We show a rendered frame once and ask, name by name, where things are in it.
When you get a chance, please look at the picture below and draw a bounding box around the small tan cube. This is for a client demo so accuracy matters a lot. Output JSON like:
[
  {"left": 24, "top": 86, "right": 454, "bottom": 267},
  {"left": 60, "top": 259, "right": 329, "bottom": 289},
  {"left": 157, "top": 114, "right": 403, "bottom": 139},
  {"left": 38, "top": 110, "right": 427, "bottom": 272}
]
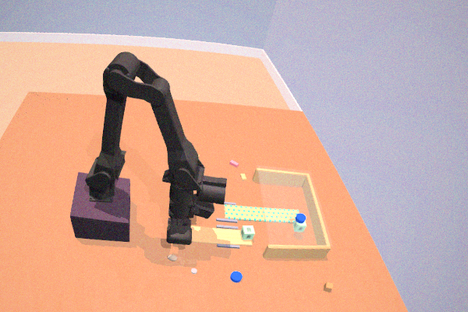
[{"left": 323, "top": 282, "right": 333, "bottom": 292}]

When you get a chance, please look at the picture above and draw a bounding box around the blue round disc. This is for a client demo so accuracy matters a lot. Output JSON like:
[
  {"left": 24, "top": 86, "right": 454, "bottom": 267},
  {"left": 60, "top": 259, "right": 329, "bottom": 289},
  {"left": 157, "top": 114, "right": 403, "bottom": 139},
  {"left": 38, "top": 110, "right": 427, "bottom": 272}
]
[
  {"left": 230, "top": 271, "right": 243, "bottom": 282},
  {"left": 296, "top": 214, "right": 306, "bottom": 224}
]

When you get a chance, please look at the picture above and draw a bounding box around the pink flat strip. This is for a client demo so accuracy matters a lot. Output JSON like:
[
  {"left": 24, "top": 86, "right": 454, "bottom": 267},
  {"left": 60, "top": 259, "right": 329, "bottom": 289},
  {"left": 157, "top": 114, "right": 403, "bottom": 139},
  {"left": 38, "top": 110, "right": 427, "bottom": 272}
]
[{"left": 229, "top": 160, "right": 239, "bottom": 168}]

